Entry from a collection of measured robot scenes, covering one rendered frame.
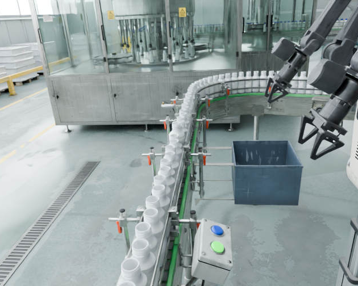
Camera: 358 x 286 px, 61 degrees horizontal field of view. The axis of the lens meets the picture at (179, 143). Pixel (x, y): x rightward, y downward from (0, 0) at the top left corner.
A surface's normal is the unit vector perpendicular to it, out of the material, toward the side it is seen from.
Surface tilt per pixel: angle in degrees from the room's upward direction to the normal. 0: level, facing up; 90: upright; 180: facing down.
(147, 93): 90
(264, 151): 90
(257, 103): 90
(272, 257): 0
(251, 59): 90
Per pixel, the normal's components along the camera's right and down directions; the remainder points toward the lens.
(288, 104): -0.41, 0.37
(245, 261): -0.05, -0.92
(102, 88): -0.11, 0.39
